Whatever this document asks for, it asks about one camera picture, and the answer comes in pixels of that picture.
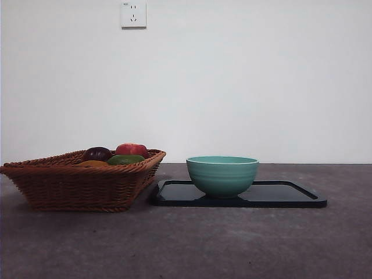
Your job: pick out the light teal bowl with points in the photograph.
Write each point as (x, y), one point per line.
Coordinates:
(222, 177)

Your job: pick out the yellow-brown kiwifruit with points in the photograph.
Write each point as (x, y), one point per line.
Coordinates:
(93, 163)

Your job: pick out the red apple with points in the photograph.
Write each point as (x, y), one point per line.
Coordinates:
(132, 148)

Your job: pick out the green avocado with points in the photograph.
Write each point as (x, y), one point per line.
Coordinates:
(125, 159)

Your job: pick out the dark purple fruit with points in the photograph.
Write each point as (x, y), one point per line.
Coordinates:
(97, 153)

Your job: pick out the dark teal rectangular tray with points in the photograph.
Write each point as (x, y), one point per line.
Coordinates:
(276, 195)

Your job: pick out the brown wicker basket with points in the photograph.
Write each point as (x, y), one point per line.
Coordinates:
(75, 186)

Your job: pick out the white wall socket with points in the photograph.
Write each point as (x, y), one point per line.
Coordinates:
(133, 14)

